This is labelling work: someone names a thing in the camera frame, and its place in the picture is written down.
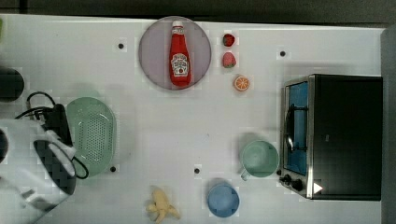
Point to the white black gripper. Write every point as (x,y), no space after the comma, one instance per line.
(56,120)

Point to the green oval strainer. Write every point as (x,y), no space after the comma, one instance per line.
(92,126)

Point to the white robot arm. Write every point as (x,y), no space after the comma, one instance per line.
(37,172)

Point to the black cylinder cup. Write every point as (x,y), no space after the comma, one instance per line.
(11,84)

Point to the purple round plate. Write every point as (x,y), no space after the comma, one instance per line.
(154,49)

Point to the yellow banana toy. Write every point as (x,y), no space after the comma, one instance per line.
(161,206)

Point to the red ketchup bottle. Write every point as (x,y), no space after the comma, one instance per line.
(179,58)

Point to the pink strawberry toy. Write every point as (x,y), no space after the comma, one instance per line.
(228,60)

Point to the blue bowl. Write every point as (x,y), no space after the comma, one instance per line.
(223,200)

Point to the orange slice toy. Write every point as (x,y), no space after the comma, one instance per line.
(241,83)

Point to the red strawberry toy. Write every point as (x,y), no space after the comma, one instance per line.
(228,40)

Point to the green mug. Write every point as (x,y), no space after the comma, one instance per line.
(259,159)

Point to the toaster oven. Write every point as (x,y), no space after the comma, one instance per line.
(331,137)

